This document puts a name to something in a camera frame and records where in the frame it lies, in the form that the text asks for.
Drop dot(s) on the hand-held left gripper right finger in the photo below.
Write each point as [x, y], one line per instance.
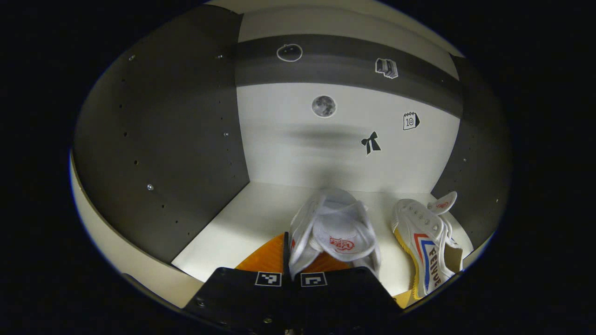
[335, 302]

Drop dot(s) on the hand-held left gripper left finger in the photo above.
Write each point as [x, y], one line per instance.
[260, 302]

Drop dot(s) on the white canvas shoe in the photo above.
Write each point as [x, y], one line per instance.
[335, 232]
[428, 246]

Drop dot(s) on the white cabinet door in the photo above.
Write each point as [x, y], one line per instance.
[139, 270]
[479, 253]

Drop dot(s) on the white shoe cabinet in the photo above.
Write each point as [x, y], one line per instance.
[279, 139]

